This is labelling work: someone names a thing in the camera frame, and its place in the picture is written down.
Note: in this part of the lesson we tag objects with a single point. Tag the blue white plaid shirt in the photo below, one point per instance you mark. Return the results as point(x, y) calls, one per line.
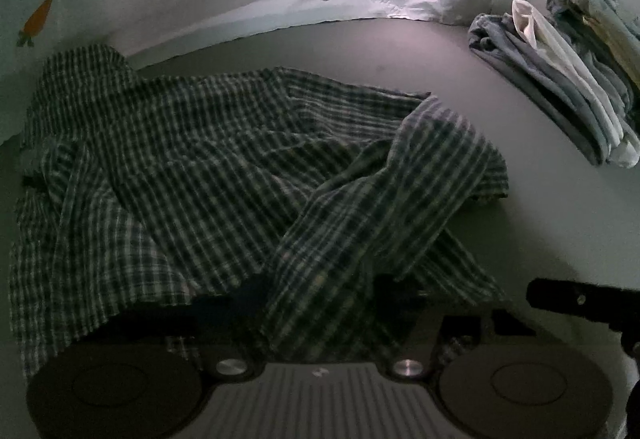
point(210, 169)

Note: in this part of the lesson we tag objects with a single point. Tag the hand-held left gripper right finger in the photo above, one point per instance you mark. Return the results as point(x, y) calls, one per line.
point(400, 299)

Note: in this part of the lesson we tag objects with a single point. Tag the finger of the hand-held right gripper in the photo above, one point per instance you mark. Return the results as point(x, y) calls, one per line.
point(575, 298)

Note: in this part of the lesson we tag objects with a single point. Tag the pile of folded clothes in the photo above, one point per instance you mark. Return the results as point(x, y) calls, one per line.
point(530, 64)

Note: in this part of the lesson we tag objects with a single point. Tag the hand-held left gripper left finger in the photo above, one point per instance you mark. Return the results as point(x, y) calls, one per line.
point(225, 314)

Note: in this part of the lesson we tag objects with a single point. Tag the faded olive blue garment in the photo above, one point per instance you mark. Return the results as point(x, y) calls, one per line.
point(595, 19)

